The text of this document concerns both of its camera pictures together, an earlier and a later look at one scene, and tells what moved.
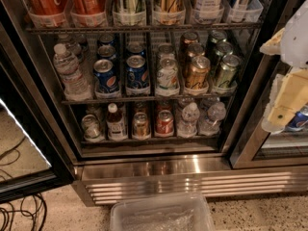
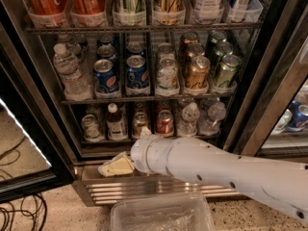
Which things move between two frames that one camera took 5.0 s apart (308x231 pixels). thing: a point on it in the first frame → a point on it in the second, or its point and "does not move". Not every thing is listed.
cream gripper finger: (272, 46) → (160, 155)
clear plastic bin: (185, 213) does not move
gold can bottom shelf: (141, 129) does not move
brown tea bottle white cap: (116, 130) does not move
